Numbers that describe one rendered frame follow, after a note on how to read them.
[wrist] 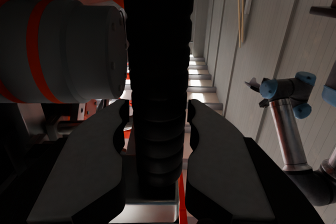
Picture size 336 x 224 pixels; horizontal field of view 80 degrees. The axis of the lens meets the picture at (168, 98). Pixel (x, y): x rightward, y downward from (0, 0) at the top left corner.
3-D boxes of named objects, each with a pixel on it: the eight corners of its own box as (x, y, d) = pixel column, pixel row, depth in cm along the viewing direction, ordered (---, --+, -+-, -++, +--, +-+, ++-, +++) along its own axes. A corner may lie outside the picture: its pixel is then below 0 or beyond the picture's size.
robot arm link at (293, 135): (282, 206, 77) (253, 84, 88) (306, 201, 79) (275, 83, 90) (307, 215, 66) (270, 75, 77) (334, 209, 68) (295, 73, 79)
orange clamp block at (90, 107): (55, 116, 53) (70, 122, 62) (85, 116, 53) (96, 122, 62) (59, 91, 55) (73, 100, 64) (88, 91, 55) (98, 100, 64)
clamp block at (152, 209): (51, 204, 14) (67, 245, 17) (180, 202, 14) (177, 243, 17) (78, 152, 19) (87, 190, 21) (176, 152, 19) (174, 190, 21)
